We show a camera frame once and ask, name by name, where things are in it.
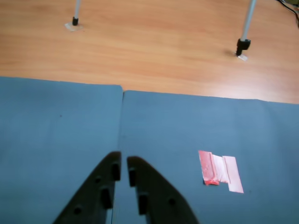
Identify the clear tape patch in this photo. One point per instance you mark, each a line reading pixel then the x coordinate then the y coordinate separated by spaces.
pixel 243 58
pixel 70 28

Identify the silver tripod leg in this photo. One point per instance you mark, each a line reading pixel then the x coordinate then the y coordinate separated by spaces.
pixel 76 14
pixel 248 21

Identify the red tape marker patch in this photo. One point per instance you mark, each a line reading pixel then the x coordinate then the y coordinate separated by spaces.
pixel 208 168

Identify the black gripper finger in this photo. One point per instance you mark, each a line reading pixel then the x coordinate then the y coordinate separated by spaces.
pixel 93 198
pixel 161 200

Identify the grey table mat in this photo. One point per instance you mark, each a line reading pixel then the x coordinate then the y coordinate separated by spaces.
pixel 51 121
pixel 210 121

